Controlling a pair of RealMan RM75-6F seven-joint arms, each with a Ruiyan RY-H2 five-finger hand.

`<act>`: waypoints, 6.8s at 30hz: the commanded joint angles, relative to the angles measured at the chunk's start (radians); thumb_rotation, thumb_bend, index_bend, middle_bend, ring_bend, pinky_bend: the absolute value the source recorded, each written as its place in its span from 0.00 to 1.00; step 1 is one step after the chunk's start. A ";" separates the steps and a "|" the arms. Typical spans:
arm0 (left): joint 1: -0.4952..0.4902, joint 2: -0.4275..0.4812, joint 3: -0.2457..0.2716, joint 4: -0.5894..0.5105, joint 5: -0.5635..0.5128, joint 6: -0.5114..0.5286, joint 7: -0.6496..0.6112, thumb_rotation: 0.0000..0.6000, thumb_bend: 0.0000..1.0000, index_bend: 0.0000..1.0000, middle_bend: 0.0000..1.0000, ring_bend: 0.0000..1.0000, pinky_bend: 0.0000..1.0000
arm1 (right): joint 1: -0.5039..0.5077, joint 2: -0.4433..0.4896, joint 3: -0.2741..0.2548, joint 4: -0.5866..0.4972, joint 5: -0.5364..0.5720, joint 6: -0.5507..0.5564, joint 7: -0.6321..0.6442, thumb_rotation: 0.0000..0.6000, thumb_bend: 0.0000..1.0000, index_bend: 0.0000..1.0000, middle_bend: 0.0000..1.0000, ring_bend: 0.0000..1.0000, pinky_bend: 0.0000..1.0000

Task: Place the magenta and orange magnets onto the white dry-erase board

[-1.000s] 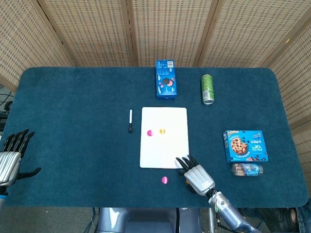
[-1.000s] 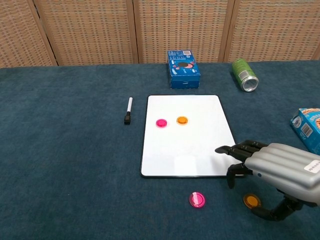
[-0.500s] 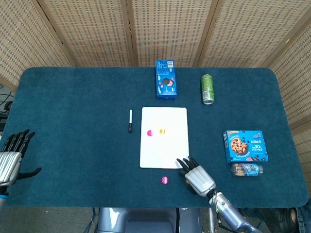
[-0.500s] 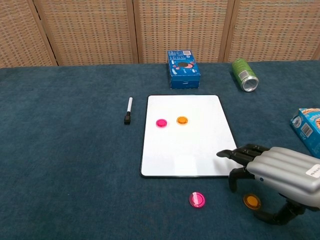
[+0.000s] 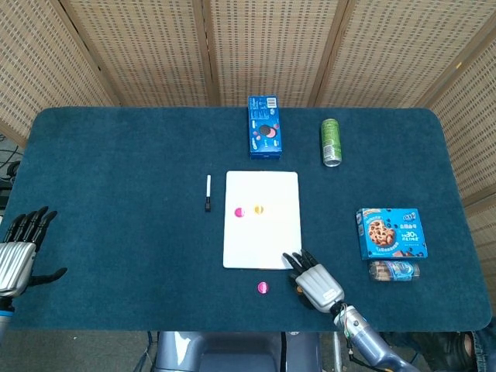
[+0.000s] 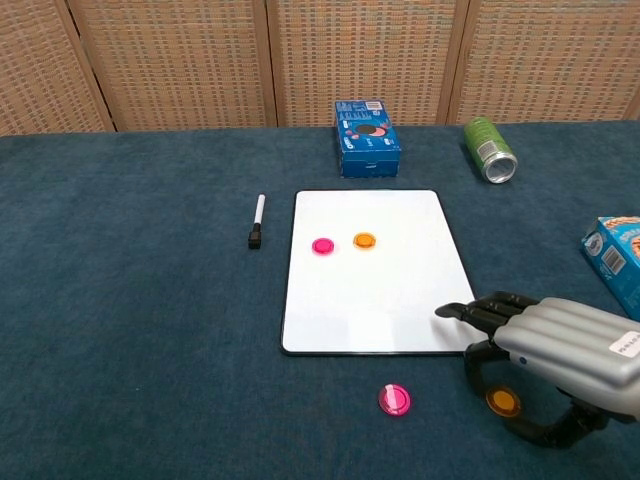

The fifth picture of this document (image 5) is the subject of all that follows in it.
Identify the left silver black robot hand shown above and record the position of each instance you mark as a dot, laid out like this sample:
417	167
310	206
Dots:
13	263

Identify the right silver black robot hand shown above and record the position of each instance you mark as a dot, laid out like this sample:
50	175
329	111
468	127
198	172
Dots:
319	286

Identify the pink round magnet white strip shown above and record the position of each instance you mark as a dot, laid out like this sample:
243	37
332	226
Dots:
263	287

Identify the plain pink round magnet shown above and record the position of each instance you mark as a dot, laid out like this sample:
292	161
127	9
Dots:
240	212

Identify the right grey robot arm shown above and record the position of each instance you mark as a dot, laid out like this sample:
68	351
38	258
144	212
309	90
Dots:
360	337

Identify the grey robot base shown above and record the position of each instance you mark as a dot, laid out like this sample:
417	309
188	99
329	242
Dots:
232	352

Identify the metal table leg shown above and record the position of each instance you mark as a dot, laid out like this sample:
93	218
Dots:
337	348

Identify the blue wafer roll package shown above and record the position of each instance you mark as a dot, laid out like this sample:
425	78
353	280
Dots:
399	270

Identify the blue chocolate chip cookie box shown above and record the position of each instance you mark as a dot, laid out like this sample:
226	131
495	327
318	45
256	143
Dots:
407	232

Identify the dark teal table cloth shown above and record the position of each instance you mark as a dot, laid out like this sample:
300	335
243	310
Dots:
116	193

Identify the black shoe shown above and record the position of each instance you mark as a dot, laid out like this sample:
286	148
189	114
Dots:
445	345

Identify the green drink can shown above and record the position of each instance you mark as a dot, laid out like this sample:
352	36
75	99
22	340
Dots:
330	139

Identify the white marker black cap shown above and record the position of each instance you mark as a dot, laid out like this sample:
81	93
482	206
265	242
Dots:
208	186

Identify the woven wicker screen panel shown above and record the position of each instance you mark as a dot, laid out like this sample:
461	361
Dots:
395	50
38	69
484	240
472	135
147	50
271	46

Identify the blue jeans leg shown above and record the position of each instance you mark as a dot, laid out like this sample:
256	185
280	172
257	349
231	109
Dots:
486	348

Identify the blue Oreo cookie box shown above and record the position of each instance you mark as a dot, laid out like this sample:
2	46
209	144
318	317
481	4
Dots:
267	116

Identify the white rectangular board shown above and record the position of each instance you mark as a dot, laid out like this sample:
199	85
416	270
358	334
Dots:
271	240

